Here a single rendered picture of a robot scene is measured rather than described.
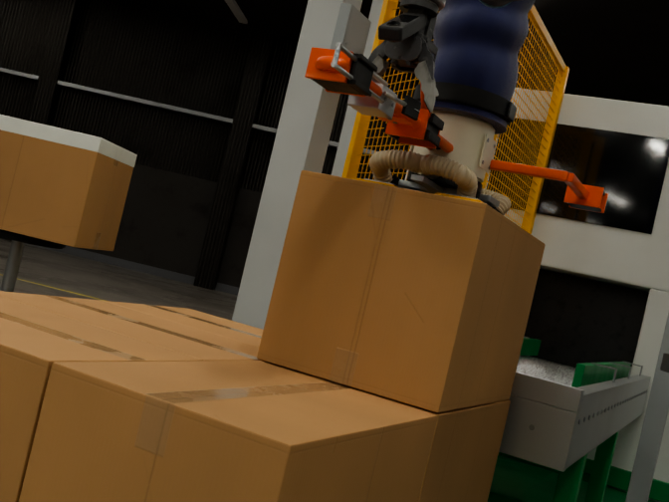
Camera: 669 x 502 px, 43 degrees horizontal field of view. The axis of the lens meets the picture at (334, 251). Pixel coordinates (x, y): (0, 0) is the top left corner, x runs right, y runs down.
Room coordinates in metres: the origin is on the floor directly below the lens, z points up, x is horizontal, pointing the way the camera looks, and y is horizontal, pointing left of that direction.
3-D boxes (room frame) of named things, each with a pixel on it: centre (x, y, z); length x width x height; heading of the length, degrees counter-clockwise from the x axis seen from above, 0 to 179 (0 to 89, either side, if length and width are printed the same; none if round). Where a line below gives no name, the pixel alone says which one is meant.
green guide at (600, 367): (3.53, -1.27, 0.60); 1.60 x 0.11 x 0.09; 155
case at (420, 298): (1.92, -0.20, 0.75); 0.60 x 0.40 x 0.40; 155
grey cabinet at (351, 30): (3.34, 0.13, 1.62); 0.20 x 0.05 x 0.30; 155
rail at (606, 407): (3.19, -1.17, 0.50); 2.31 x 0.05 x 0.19; 155
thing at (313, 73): (1.37, 0.06, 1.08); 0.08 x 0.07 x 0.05; 154
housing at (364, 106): (1.49, 0.00, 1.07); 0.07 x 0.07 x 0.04; 64
